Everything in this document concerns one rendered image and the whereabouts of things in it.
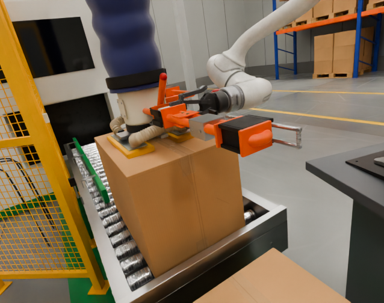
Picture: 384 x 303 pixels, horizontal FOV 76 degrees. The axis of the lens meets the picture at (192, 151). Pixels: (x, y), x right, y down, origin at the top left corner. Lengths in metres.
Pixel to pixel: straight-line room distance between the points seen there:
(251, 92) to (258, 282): 0.62
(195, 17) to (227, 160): 10.54
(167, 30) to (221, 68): 9.63
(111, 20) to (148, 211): 0.62
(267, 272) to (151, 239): 0.39
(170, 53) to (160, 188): 9.84
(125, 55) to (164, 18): 9.72
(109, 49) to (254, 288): 0.90
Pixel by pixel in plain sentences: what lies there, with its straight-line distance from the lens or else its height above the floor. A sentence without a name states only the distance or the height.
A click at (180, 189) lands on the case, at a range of 0.80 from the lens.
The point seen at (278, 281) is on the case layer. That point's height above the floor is 0.54.
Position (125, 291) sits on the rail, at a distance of 0.90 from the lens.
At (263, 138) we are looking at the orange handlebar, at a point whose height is 1.08.
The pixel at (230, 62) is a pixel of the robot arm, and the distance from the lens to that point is 0.97.
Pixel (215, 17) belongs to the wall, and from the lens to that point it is 11.84.
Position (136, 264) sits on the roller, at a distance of 1.06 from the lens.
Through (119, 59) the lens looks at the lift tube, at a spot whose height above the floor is 1.27.
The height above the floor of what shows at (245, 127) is 1.10.
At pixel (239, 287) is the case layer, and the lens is 0.89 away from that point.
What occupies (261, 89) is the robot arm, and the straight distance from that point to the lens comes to 0.92.
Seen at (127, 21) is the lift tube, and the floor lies 1.37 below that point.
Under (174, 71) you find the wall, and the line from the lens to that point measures 10.51.
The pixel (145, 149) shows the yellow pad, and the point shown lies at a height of 0.96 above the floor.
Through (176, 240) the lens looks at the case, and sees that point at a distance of 0.89.
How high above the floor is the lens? 1.23
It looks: 21 degrees down
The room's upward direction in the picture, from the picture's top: 10 degrees counter-clockwise
